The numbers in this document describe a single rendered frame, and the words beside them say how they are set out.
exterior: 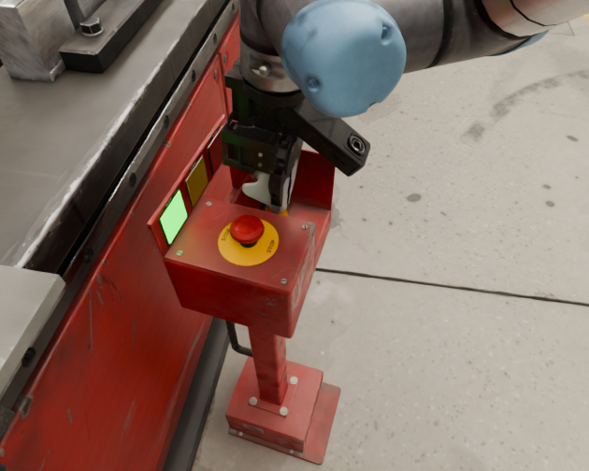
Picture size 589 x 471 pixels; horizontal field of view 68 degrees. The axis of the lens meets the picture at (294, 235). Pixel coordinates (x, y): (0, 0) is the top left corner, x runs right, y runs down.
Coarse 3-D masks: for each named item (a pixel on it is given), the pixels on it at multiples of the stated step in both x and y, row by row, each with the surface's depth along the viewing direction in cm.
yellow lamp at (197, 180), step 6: (198, 162) 53; (198, 168) 54; (204, 168) 55; (192, 174) 52; (198, 174) 54; (204, 174) 56; (186, 180) 51; (192, 180) 53; (198, 180) 54; (204, 180) 56; (192, 186) 53; (198, 186) 55; (204, 186) 56; (192, 192) 53; (198, 192) 55; (192, 198) 54
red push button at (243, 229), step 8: (240, 216) 51; (248, 216) 51; (232, 224) 50; (240, 224) 50; (248, 224) 50; (256, 224) 50; (232, 232) 50; (240, 232) 50; (248, 232) 49; (256, 232) 50; (240, 240) 49; (248, 240) 49; (256, 240) 50
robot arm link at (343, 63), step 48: (288, 0) 30; (336, 0) 28; (384, 0) 29; (432, 0) 30; (288, 48) 30; (336, 48) 27; (384, 48) 28; (432, 48) 32; (336, 96) 30; (384, 96) 31
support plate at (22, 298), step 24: (0, 288) 23; (24, 288) 23; (48, 288) 23; (0, 312) 22; (24, 312) 22; (48, 312) 23; (0, 336) 21; (24, 336) 21; (0, 360) 20; (0, 384) 20
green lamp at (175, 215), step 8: (176, 200) 50; (168, 208) 49; (176, 208) 50; (184, 208) 52; (168, 216) 49; (176, 216) 51; (184, 216) 53; (168, 224) 50; (176, 224) 51; (168, 232) 50; (176, 232) 52; (168, 240) 51
